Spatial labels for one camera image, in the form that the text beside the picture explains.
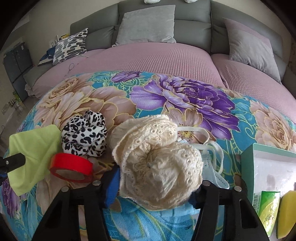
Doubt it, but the blue face mask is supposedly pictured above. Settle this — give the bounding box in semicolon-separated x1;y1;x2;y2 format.
177;126;230;189

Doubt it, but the gray sofa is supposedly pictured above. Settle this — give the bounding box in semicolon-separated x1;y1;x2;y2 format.
25;1;295;90

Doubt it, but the green yellow scouring sponge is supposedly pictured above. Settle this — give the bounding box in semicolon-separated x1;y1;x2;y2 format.
276;191;296;239

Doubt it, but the lime green cloth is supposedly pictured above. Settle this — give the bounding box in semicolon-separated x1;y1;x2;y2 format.
8;125;62;196

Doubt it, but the gray pink throw pillow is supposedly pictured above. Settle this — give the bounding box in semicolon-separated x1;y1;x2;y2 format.
223;18;281;82

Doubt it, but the green tissue pack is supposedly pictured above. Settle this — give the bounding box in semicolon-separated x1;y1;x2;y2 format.
252;191;280;237

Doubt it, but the blue cushion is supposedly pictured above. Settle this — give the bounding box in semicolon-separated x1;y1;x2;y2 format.
38;46;56;66

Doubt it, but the pink sofa cover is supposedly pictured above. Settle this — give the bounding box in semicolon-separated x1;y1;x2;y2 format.
32;43;295;121

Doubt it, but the floral blue blanket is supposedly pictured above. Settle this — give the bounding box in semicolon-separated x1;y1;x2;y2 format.
1;71;295;240

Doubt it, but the cream lace scrunchie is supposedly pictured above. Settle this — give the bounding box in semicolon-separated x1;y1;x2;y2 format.
109;114;203;210

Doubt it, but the dark cabinet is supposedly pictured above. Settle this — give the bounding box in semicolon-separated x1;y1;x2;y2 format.
4;42;33;101

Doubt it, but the white tray teal rim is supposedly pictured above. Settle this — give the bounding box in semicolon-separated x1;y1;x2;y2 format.
240;143;296;241

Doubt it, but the black white patterned pillow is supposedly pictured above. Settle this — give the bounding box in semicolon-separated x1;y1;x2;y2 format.
53;28;88;66

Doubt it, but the leopard print scrunchie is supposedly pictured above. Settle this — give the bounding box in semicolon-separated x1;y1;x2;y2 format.
61;110;107;157

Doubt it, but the red tape roll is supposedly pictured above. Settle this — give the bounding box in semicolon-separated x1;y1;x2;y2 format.
49;153;93;183

